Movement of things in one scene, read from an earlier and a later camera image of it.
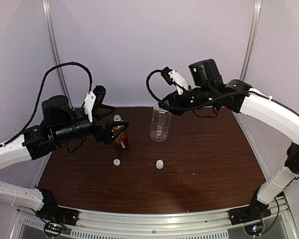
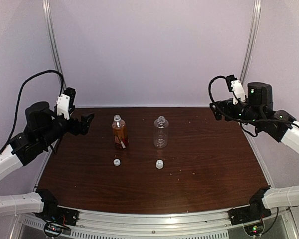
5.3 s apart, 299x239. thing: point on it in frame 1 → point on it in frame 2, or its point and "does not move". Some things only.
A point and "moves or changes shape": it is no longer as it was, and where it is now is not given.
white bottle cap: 116,162 does not move
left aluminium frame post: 63,86 does not move
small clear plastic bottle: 160,125 moves or changes shape
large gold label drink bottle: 122,141 does not move
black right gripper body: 175,102 → 227,104
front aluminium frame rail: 283,223 does not move
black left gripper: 106,135 → 83,125
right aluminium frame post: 252,40 does not move
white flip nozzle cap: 159,164 does not move
